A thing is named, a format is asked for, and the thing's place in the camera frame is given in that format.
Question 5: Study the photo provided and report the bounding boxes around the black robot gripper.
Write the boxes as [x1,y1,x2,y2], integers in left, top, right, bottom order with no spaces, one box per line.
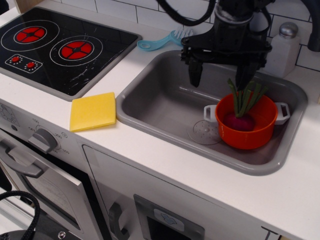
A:
[181,9,272,91]

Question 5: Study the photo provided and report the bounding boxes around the purple toy beet green leaves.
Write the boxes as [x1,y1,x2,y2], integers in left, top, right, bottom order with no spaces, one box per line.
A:
[222,78,268,132]

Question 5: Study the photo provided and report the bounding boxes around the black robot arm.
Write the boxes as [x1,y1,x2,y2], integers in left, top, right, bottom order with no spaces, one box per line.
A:
[158,0,272,90]

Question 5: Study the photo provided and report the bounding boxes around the grey plastic sink basin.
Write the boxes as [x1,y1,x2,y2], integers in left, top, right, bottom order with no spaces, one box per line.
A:
[116,51,308,176]

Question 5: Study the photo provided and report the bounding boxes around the light blue dish brush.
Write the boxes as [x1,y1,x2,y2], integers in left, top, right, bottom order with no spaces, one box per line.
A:
[137,26,194,52]

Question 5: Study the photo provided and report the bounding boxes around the white soap dispenser silver cap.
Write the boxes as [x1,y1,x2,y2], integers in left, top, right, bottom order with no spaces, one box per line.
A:
[262,22,300,78]

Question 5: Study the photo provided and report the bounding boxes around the black faucet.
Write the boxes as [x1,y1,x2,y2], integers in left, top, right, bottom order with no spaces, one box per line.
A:
[302,0,320,52]

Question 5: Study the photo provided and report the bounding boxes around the yellow sponge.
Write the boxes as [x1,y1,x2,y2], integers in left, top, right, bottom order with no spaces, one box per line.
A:
[69,92,116,132]

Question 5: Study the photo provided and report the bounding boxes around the black toy stove top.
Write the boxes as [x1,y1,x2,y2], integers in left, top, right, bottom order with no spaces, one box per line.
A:
[0,7,141,101]

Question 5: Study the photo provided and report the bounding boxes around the grey dishwasher panel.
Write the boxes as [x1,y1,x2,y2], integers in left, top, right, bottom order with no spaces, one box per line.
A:
[133,194,205,240]

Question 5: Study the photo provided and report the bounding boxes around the grey oven knob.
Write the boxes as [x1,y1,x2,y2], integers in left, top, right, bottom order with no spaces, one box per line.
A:
[28,128,58,154]

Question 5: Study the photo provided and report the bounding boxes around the oven door with window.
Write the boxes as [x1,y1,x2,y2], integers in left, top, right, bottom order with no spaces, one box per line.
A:
[0,130,111,240]

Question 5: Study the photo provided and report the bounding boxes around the orange toy pot grey handles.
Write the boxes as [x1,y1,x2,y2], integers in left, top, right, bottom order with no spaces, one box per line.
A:
[203,94,291,150]

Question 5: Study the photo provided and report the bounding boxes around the grey cabinet door handle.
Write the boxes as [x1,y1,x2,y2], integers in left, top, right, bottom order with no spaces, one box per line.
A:
[109,202,130,240]

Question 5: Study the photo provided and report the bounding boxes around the grey oven door handle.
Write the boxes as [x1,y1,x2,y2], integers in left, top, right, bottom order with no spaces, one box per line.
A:
[0,139,48,179]

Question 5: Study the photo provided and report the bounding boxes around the black braided cable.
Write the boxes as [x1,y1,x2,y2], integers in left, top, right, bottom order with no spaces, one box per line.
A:
[0,190,41,240]

